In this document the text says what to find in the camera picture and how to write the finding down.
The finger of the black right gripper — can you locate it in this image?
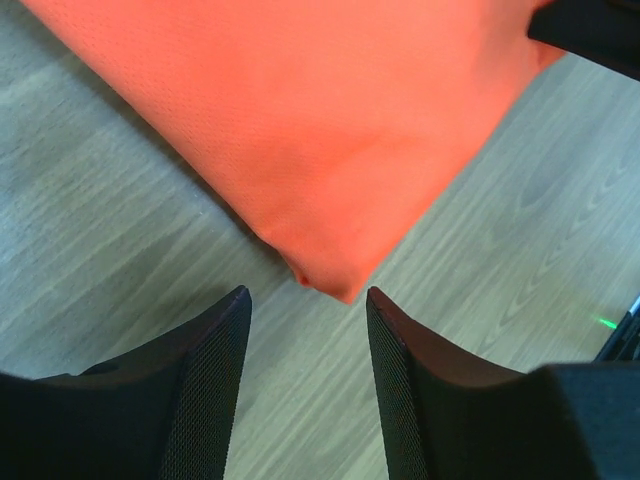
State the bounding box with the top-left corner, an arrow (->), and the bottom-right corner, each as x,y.
528,0 -> 640,80

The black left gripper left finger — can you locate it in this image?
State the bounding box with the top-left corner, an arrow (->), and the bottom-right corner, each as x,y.
1,286 -> 252,479

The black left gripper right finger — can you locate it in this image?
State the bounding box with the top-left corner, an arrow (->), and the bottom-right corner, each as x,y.
366,288 -> 639,479

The orange t shirt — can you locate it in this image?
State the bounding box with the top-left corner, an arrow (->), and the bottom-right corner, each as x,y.
28,0 -> 562,302

